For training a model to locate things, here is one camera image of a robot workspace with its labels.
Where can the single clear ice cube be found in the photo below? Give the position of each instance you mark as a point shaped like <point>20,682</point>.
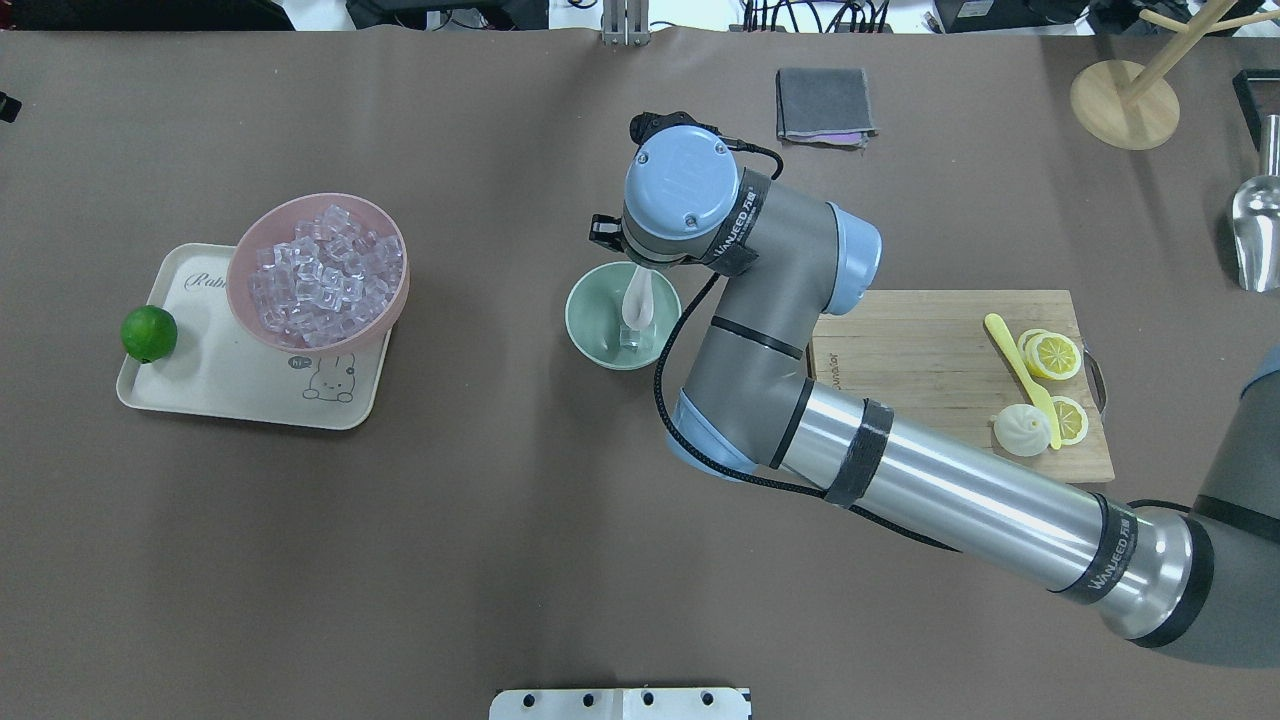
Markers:
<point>636,343</point>

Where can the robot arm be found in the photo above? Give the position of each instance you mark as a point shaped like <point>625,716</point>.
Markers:
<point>1197,583</point>

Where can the lower lemon slice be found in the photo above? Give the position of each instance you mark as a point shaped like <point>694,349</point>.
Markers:
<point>1074,423</point>

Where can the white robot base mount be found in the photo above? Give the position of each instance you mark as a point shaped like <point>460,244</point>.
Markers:
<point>623,703</point>

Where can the upper lemon slice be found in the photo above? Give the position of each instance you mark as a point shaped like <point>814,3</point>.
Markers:
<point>1050,355</point>

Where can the green lime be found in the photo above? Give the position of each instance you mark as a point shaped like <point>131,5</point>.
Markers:
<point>149,333</point>

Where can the cream serving tray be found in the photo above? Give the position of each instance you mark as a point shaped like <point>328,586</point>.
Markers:
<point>219,369</point>

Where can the bamboo cutting board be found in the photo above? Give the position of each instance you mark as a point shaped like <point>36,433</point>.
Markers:
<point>927,354</point>

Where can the clear ice cubes pile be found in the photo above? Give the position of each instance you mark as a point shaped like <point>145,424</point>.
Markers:
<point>325,275</point>

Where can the mint green bowl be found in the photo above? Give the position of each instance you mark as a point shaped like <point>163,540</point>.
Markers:
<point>593,317</point>

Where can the white steamed bun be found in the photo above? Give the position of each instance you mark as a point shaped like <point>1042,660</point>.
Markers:
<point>1022,430</point>

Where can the lemon slice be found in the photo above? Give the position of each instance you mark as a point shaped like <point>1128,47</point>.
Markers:
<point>1050,355</point>
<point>1074,423</point>

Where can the pink bowl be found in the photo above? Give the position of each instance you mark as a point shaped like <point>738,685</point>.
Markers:
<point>250,290</point>

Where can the yellow plastic knife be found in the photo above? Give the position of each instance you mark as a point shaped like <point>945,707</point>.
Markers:
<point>1037,394</point>

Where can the grey folded cloth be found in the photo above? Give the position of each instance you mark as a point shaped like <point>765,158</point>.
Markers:
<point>822,100</point>

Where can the metal ice scoop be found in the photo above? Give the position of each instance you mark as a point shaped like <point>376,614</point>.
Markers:
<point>1255,217</point>

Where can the white plastic spoon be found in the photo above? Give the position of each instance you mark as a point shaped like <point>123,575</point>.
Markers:
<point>638,304</point>

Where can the wooden stand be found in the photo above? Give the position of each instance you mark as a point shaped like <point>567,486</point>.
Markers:
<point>1129,105</point>

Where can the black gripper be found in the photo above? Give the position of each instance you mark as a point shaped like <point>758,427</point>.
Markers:
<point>603,230</point>

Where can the purple cloth under grey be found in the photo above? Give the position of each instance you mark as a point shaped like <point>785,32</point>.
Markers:
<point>842,140</point>

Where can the metal cutting board handle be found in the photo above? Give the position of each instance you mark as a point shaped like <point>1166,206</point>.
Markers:
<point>1095,379</point>

